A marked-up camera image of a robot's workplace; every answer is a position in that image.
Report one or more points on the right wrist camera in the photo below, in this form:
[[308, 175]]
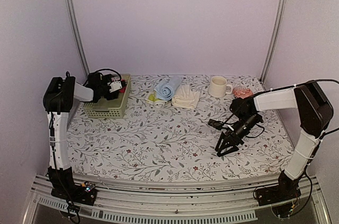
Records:
[[216, 124]]

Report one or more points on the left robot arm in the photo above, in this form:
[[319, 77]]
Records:
[[58, 101]]

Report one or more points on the cream ceramic mug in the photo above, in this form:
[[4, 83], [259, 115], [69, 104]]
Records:
[[219, 87]]

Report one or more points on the blue rolled towel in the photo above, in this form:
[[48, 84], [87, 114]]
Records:
[[165, 89]]

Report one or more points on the cream rolled towel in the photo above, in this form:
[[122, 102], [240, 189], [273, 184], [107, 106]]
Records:
[[186, 98]]

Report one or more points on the left aluminium post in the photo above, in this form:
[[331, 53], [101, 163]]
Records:
[[77, 36]]

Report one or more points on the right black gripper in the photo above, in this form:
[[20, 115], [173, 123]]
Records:
[[228, 136]]

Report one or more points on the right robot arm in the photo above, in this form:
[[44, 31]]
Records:
[[304, 105]]

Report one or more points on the aluminium post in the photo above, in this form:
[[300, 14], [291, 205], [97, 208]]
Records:
[[273, 40], [77, 36]]

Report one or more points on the red patterned bowl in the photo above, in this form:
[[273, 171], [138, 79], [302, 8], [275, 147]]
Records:
[[242, 92]]

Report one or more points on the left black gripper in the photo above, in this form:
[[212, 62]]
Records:
[[113, 96]]

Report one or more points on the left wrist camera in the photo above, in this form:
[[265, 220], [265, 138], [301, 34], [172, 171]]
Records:
[[116, 84]]

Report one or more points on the right aluminium post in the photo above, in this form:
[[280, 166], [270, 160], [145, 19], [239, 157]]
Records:
[[273, 40]]

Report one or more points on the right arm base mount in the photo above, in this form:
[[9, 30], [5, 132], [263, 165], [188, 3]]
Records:
[[288, 195]]

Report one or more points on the green plastic basket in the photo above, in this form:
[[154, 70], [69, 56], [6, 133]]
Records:
[[99, 107]]

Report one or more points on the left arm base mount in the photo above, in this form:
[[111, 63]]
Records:
[[85, 193]]

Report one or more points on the green white towel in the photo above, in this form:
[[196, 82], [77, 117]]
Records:
[[152, 99]]

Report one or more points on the pink towel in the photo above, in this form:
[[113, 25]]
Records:
[[122, 90]]

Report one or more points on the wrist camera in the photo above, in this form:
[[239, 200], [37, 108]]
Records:
[[216, 124], [116, 84]]

